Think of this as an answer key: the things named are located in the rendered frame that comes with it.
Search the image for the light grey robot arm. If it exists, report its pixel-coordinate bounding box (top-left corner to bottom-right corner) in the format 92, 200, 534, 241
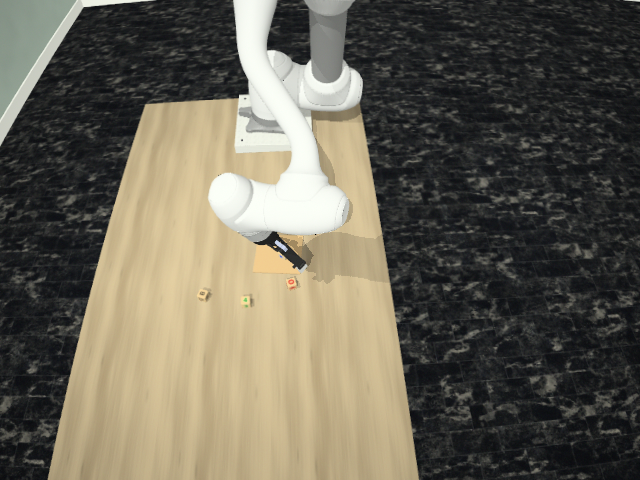
208, 0, 363, 242

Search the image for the tan flat mat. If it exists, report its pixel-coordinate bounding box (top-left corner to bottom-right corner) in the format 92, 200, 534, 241
253, 235, 303, 274

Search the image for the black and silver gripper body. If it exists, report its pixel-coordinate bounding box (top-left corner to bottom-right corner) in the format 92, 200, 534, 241
253, 231, 280, 246

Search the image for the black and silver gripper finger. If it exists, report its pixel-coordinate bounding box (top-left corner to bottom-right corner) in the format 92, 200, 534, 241
267, 234, 307, 274

